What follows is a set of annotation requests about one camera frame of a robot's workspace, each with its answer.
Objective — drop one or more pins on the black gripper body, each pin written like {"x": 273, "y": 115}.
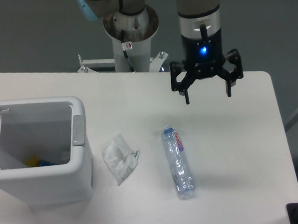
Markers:
{"x": 203, "y": 58}

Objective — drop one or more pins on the clear plastic water bottle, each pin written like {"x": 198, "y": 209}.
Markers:
{"x": 178, "y": 163}

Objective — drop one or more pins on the white plastic wrapper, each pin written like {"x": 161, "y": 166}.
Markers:
{"x": 120, "y": 158}

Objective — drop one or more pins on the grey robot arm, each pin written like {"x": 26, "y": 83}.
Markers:
{"x": 197, "y": 19}

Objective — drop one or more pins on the white trash can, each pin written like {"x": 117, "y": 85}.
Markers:
{"x": 54, "y": 130}

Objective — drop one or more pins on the black device at table edge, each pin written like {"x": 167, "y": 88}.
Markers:
{"x": 292, "y": 210}

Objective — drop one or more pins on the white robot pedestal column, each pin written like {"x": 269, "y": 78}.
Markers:
{"x": 131, "y": 37}

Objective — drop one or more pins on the white pedestal base frame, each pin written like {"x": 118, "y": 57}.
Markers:
{"x": 157, "y": 64}

